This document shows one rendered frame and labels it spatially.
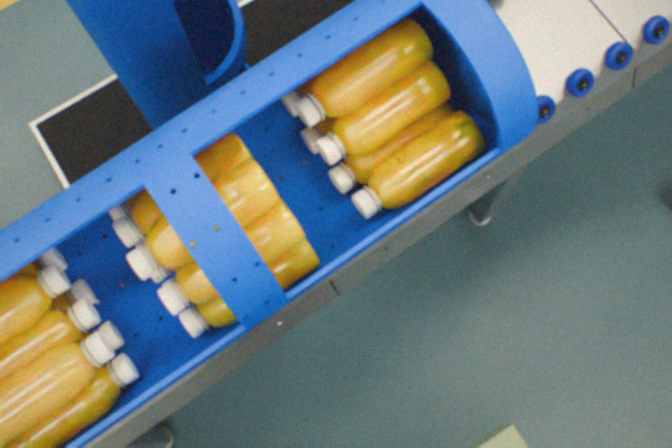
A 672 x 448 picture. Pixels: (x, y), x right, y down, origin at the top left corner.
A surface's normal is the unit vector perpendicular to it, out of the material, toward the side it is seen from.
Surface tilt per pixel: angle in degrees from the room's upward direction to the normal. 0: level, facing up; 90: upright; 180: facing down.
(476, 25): 7
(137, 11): 90
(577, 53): 0
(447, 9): 9
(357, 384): 0
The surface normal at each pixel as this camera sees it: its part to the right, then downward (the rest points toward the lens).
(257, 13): -0.02, -0.25
